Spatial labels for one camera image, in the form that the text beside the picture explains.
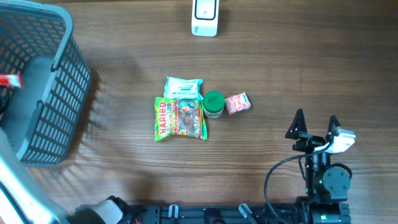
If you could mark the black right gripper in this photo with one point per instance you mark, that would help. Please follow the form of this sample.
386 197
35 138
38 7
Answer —
309 142

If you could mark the small pink snack packet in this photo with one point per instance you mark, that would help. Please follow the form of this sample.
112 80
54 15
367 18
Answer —
237 103

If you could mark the green lid jar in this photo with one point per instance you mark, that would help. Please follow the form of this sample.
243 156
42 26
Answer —
213 104

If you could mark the green Haribo candy bag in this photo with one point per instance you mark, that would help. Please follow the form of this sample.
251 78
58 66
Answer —
179 118

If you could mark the white teal wipes pack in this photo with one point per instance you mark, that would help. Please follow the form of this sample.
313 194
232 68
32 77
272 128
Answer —
182 89

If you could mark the small red white packet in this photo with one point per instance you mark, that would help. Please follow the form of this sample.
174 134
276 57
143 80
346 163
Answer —
11 80

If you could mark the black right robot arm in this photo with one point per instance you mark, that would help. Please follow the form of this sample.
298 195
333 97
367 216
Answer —
326 184

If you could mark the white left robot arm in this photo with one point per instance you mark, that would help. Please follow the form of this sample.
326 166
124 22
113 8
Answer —
23 200

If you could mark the white barcode scanner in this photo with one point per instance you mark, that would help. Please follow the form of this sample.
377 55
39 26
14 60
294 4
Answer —
205 17

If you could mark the dark grey plastic basket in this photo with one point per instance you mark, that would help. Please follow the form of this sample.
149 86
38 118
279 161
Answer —
40 118

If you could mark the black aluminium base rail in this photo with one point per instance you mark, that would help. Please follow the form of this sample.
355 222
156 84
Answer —
155 214

